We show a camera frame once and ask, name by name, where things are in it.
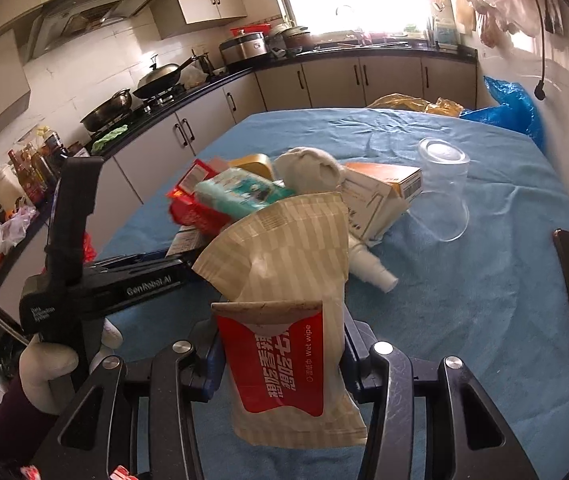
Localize white spray bottle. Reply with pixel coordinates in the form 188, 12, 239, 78
349, 234, 399, 292

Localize beige red paper bag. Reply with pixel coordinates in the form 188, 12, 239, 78
194, 192, 367, 448

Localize red snack packet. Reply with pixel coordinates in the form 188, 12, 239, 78
167, 158, 231, 237

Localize clear plastic cup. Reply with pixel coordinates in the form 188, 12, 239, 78
408, 138, 470, 243

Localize white orange carton box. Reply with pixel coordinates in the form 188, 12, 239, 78
340, 162, 422, 246

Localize teal tissue pack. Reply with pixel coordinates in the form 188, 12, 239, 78
194, 168, 295, 220

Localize yellow box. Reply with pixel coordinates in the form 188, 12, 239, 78
228, 154, 275, 181

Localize lower kitchen cabinets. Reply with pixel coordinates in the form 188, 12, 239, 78
0, 54, 479, 321

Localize white gloved left hand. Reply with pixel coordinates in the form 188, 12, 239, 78
19, 334, 79, 415

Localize blue table cloth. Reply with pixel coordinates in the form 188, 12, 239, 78
99, 108, 569, 479

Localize sauce bottles group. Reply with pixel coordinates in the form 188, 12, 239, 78
8, 125, 72, 208

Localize green cloth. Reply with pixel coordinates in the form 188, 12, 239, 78
90, 125, 128, 155

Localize black frying pan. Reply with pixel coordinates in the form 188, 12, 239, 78
80, 89, 132, 133

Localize black wok with lid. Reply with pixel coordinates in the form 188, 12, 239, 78
132, 56, 196, 100

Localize yellow plastic bag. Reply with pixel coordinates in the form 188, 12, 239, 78
368, 93, 463, 117

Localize range hood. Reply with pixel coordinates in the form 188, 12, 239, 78
26, 0, 152, 60

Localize blue plastic bag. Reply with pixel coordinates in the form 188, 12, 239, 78
459, 76, 546, 153

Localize upper wall cabinet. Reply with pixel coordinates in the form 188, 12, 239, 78
150, 0, 248, 39

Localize black power cable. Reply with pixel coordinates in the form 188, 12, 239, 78
521, 0, 551, 102

